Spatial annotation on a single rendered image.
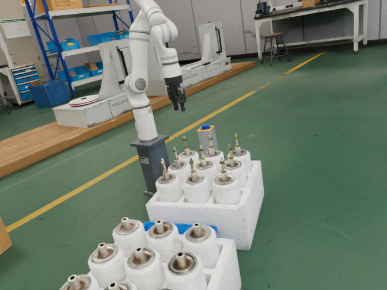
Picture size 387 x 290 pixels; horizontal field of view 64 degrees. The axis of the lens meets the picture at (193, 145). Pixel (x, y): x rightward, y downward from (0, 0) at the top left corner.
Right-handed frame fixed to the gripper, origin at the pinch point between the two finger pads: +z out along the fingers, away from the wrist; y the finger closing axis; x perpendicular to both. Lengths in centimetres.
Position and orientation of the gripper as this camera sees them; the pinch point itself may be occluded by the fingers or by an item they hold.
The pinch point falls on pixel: (178, 108)
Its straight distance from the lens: 135.5
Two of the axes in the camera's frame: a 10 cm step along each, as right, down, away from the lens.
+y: 4.6, 2.4, -8.5
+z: 1.7, 9.2, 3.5
